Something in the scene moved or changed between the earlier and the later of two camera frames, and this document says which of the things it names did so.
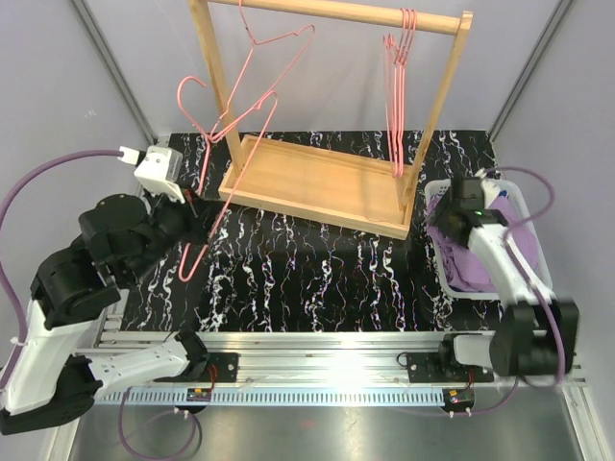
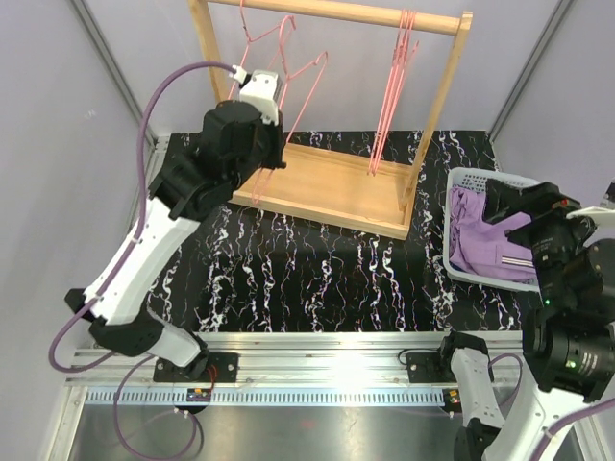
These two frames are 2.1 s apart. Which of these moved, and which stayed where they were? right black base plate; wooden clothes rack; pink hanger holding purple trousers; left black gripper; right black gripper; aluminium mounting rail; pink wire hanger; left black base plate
Moved: left black gripper; right black gripper; pink hanger holding purple trousers; pink wire hanger
Stayed: left black base plate; aluminium mounting rail; wooden clothes rack; right black base plate
